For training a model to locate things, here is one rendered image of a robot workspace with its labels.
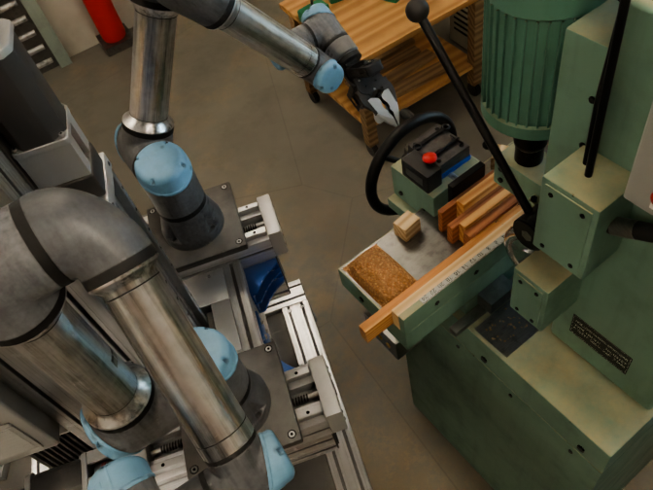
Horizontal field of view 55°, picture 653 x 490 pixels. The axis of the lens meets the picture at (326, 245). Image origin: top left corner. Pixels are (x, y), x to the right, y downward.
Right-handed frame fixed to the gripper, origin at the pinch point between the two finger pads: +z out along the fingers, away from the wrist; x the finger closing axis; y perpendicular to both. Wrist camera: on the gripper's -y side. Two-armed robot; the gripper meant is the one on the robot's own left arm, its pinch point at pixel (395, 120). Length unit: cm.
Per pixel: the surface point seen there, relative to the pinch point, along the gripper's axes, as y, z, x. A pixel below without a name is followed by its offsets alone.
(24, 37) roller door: 185, -192, 61
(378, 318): -23, 36, 37
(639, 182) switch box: -73, 39, 15
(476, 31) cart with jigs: 84, -35, -91
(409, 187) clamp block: -12.6, 17.1, 12.3
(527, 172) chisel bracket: -34.6, 29.3, 1.5
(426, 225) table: -13.2, 25.8, 14.5
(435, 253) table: -16.5, 31.8, 17.6
